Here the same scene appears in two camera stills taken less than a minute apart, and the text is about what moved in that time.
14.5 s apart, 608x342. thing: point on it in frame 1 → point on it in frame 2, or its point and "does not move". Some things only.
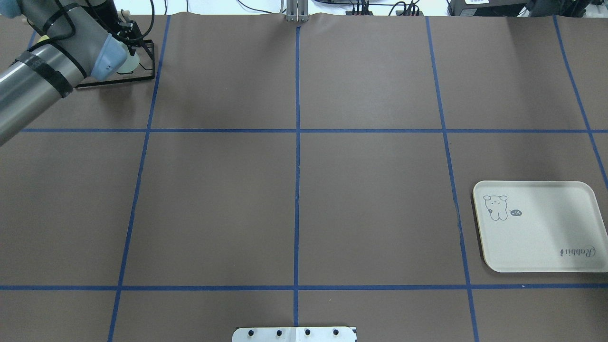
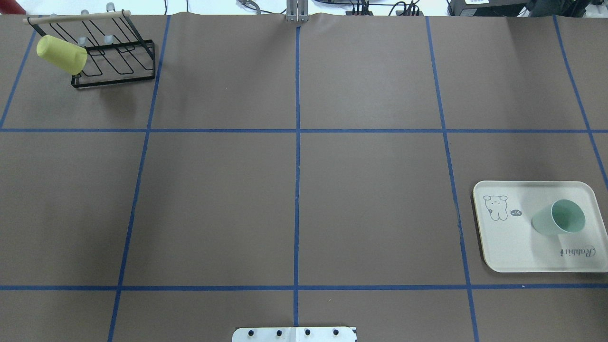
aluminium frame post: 297,11 does not move
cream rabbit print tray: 552,226 does not move
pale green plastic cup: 131,62 → 565,215
